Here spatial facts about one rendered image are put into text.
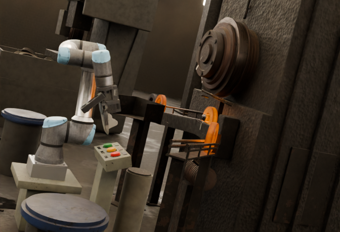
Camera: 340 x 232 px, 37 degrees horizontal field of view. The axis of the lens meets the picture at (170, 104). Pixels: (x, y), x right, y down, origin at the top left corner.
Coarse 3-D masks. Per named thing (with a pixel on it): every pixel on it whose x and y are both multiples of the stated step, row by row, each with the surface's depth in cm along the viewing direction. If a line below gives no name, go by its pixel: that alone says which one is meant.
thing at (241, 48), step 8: (232, 24) 289; (240, 24) 289; (240, 32) 282; (240, 40) 278; (240, 48) 278; (240, 56) 278; (232, 64) 280; (240, 64) 279; (232, 72) 278; (240, 72) 281; (232, 80) 283; (208, 88) 303; (216, 88) 293; (224, 88) 285; (232, 88) 288
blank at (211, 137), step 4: (212, 124) 247; (216, 124) 248; (208, 128) 245; (212, 128) 245; (216, 128) 248; (208, 132) 244; (212, 132) 244; (216, 132) 253; (208, 136) 244; (212, 136) 244; (216, 136) 255; (208, 140) 244; (212, 140) 246
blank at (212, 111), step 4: (208, 108) 303; (212, 108) 300; (204, 112) 307; (208, 112) 302; (212, 112) 297; (216, 112) 298; (212, 116) 296; (216, 116) 297; (212, 120) 296; (216, 120) 296
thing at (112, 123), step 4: (108, 116) 217; (108, 120) 218; (112, 120) 218; (104, 124) 218; (108, 124) 218; (112, 124) 219; (116, 124) 219; (104, 128) 219; (108, 128) 218; (108, 132) 220
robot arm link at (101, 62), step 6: (96, 54) 211; (102, 54) 210; (108, 54) 213; (96, 60) 211; (102, 60) 211; (108, 60) 212; (96, 66) 212; (102, 66) 211; (108, 66) 213; (96, 72) 213; (102, 72) 212; (108, 72) 213
